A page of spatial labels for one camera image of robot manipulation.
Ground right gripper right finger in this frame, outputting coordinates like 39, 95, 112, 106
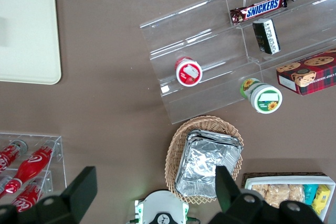
215, 165, 247, 212

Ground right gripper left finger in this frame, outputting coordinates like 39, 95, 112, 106
60, 166, 98, 209

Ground white rectangular snack tray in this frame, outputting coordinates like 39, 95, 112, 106
244, 173, 336, 222

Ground oval light wicker basket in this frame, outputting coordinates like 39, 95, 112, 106
164, 115, 248, 205

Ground cream plastic tray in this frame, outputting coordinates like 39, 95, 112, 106
0, 0, 62, 86

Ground clear rice cracker bag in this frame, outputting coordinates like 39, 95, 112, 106
267, 184, 291, 209
288, 184, 306, 204
251, 184, 271, 204

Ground stacked aluminium foil trays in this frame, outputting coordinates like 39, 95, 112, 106
175, 129, 244, 199

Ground clear acrylic bottle rack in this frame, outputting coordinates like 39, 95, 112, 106
0, 132, 67, 201

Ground red cola bottle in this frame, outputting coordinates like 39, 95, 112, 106
4, 145, 55, 196
0, 140, 28, 175
10, 182, 45, 213

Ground teal snack packet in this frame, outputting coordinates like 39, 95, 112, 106
303, 184, 320, 206

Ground yellow snack packet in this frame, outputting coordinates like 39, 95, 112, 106
312, 184, 331, 215

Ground green sunflower lid jar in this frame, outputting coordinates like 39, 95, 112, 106
239, 78, 284, 114

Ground red strawberry lid jar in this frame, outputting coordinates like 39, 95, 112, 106
175, 56, 203, 88

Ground red tartan cookie box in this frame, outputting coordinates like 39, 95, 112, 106
276, 48, 336, 96

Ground clear acrylic stepped stand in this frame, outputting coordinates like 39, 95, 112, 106
225, 0, 336, 71
139, 0, 263, 125

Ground black white printed box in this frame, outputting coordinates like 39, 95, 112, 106
252, 18, 281, 55

